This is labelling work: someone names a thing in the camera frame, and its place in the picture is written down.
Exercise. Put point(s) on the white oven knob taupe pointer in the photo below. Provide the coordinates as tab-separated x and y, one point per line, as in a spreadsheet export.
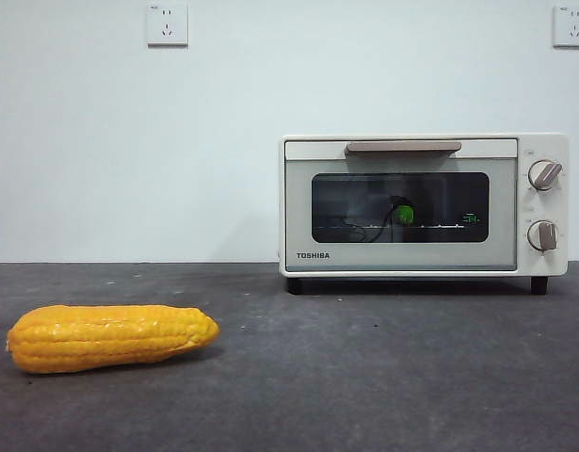
543	175
542	235

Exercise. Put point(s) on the yellow corn cob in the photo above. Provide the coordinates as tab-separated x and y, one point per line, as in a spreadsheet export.
105	339

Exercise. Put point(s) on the glass oven door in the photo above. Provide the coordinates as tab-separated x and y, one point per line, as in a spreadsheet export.
298	212

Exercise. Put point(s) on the black oven foot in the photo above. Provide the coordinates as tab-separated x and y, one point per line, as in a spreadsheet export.
539	285
294	285

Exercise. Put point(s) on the white Toshiba toaster oven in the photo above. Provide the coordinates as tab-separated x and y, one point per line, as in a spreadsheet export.
543	268

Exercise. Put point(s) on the purple eggplant green stem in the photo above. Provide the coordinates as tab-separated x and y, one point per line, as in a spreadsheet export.
405	214

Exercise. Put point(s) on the white wall socket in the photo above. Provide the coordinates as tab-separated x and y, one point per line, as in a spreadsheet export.
167	24
574	26

